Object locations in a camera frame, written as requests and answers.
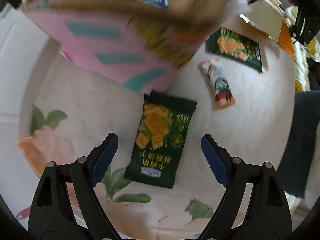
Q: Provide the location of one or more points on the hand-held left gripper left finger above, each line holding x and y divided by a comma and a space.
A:
105, 158

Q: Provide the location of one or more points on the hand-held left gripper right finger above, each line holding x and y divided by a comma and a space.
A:
215, 160

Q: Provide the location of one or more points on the orange and white packet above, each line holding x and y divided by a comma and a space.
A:
265, 22

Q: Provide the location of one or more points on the dark green cracker packet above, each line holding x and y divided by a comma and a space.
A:
235, 48
160, 140

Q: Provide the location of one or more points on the colourful small snack bar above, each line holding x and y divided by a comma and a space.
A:
218, 85

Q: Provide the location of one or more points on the pink printed cardboard box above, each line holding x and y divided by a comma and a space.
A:
100, 55

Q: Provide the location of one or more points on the floral tablecloth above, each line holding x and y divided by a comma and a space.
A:
237, 142

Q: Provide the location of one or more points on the pale green bedding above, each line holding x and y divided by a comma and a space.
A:
303, 62

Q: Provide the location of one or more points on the person's dark blue trousers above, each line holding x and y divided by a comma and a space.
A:
302, 142

